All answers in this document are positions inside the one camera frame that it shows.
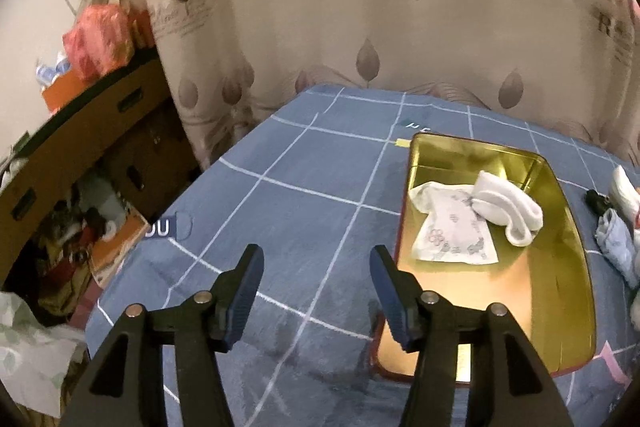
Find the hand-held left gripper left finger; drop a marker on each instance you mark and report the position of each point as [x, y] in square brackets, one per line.
[241, 302]

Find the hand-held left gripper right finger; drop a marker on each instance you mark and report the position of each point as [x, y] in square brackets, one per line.
[392, 302]

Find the gold tin box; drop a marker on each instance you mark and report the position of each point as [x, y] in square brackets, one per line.
[545, 297]

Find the light blue sock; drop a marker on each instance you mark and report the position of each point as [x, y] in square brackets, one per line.
[617, 242]

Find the white patterned handkerchief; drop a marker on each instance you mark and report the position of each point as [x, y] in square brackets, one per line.
[450, 232]

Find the blue checked bed sheet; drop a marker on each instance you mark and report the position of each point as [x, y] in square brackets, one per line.
[300, 187]

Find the orange book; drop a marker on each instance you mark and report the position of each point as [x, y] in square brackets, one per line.
[117, 247]

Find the white sock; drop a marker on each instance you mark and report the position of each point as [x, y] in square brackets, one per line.
[505, 207]
[625, 192]

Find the pile of assorted clutter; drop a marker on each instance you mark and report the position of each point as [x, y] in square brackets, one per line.
[70, 252]

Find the white green patterned cloth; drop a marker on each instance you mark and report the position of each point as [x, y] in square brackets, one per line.
[35, 352]

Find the small black object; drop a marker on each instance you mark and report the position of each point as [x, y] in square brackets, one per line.
[597, 202]

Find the brown cardboard box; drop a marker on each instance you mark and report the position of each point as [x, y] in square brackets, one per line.
[75, 132]

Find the orange box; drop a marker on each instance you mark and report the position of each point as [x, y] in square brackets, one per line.
[62, 89]

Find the leaf print curtain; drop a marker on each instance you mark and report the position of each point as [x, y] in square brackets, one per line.
[350, 7]

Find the red plastic bag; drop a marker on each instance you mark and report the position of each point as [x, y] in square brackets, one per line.
[97, 39]

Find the clear plastic bottle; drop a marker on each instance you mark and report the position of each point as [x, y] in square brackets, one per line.
[50, 69]

